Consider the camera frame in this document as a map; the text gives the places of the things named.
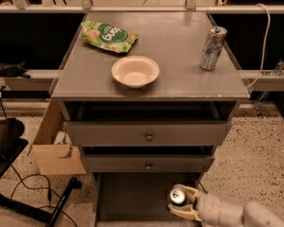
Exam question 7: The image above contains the grey middle drawer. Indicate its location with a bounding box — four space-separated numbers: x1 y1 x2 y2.
81 154 214 173

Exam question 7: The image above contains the tall silver energy can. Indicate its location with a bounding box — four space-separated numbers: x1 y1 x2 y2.
200 26 227 71

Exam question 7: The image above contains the white hanging cable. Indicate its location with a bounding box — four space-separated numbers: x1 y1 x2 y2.
245 2 273 90

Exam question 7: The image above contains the dark blue pepsi can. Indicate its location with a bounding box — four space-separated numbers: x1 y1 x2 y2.
169 187 186 206

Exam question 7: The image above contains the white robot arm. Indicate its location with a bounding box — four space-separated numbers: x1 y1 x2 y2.
168 184 284 227

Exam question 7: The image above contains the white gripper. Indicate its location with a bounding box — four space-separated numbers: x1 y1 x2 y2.
168 184 243 227

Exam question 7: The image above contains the grey top drawer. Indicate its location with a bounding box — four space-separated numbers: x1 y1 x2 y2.
64 121 232 147

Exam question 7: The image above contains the metal railing frame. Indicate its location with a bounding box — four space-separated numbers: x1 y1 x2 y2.
0 0 284 118

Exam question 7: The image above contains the green chip bag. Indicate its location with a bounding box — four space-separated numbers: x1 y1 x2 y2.
80 21 138 53

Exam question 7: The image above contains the grey drawer cabinet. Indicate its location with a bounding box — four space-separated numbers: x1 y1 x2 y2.
52 11 249 227

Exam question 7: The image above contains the grey open bottom drawer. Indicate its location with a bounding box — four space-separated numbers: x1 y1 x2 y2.
91 173 197 227

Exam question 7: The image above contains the brown cardboard box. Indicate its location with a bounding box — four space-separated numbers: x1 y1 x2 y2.
32 100 86 175

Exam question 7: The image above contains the black floor cable right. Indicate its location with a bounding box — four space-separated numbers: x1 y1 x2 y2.
198 182 209 195

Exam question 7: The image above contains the white paper bowl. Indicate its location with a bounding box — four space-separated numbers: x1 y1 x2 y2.
112 56 160 88

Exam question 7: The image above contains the black stand base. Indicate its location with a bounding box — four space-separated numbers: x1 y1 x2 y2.
0 116 83 227

